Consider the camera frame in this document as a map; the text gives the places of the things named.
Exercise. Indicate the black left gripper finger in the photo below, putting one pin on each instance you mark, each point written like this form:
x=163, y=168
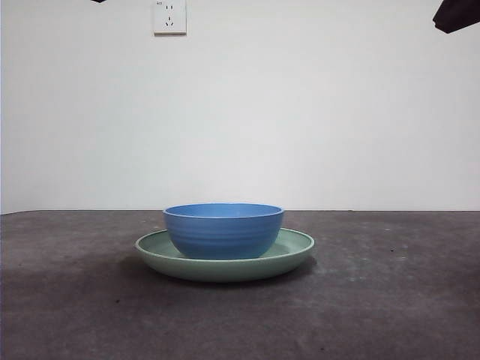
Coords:
x=99, y=1

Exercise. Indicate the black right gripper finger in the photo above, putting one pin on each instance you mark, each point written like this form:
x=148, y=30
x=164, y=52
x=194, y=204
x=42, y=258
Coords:
x=457, y=17

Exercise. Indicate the blue ribbed bowl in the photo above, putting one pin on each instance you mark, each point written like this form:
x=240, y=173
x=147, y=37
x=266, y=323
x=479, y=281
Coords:
x=225, y=236

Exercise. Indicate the green round plate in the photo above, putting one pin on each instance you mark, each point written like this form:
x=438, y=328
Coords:
x=225, y=270

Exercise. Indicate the white wall socket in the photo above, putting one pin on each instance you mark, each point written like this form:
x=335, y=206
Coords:
x=169, y=28

